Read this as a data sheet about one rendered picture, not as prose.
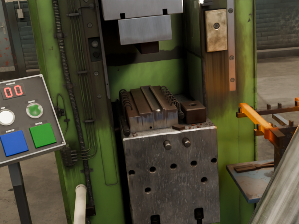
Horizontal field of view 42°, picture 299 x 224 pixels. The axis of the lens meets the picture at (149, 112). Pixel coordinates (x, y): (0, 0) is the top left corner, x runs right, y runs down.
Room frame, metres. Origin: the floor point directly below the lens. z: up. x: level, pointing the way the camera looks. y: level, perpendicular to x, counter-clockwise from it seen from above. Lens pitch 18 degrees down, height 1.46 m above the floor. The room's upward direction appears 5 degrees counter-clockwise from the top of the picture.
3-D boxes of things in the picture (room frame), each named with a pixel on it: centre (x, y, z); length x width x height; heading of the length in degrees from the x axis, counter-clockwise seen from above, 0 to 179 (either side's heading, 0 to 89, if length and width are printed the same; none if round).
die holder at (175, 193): (1.70, -0.04, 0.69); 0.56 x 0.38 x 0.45; 6
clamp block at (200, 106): (1.56, -0.18, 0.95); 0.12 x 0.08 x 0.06; 6
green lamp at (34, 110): (1.32, 0.41, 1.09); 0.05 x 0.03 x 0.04; 96
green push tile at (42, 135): (1.28, 0.38, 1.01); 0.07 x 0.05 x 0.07; 121
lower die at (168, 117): (1.69, 0.01, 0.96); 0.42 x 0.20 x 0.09; 6
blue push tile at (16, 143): (1.23, 0.47, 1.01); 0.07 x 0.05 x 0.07; 121
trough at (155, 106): (1.69, -0.02, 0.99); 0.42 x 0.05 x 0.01; 6
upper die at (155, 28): (1.69, 0.01, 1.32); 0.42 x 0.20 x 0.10; 6
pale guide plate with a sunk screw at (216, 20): (1.64, -0.31, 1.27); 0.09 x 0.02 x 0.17; 96
